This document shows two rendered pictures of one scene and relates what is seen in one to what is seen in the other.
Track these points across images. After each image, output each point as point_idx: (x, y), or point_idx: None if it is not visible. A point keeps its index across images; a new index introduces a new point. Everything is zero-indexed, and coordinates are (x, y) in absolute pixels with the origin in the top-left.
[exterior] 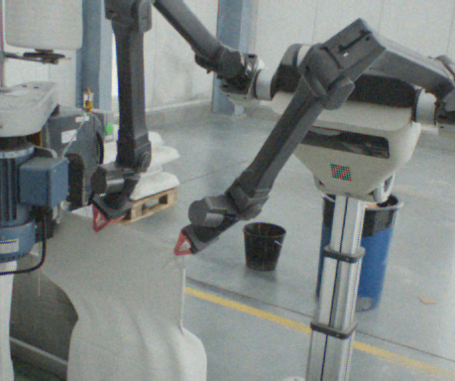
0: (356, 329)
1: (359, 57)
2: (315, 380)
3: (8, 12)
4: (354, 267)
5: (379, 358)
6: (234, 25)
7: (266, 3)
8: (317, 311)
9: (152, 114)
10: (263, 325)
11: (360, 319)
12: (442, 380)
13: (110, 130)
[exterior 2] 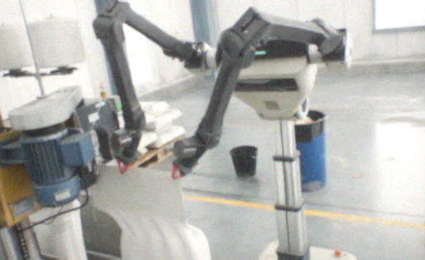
0: (313, 203)
1: (254, 31)
2: (284, 241)
3: (34, 48)
4: (294, 164)
5: (330, 219)
6: (204, 22)
7: (221, 4)
8: (277, 197)
9: (162, 90)
10: (252, 212)
11: (315, 196)
12: (374, 225)
13: (120, 108)
